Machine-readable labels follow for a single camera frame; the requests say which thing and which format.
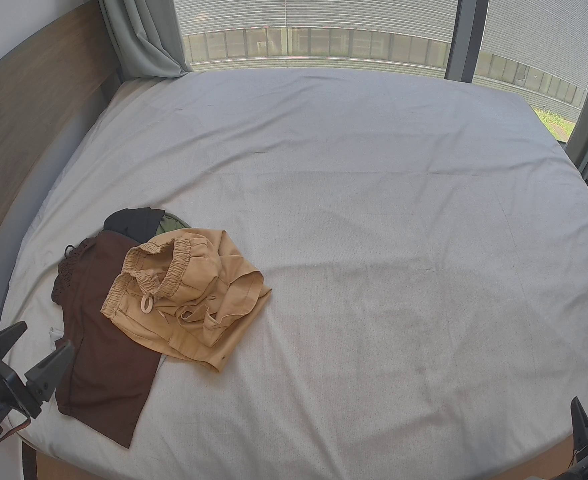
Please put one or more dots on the white garment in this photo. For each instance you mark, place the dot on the white garment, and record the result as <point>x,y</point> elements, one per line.
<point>53,334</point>

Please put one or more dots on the grey-green curtain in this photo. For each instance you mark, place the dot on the grey-green curtain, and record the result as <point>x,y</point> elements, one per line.
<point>133,28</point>

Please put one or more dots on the green garment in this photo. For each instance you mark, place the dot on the green garment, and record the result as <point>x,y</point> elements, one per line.
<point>171,225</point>

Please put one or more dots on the window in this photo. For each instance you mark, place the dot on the window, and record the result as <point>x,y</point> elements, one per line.
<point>324,8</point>

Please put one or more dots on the black garment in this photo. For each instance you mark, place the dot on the black garment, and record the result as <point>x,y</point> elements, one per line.
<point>131,223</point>

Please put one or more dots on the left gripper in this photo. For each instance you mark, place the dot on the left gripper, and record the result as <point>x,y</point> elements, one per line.
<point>8,380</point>

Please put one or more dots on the brown shorts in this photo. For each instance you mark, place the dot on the brown shorts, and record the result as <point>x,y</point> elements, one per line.
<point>108,368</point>

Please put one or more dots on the tan shorts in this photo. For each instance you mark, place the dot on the tan shorts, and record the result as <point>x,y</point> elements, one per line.
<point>214,308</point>

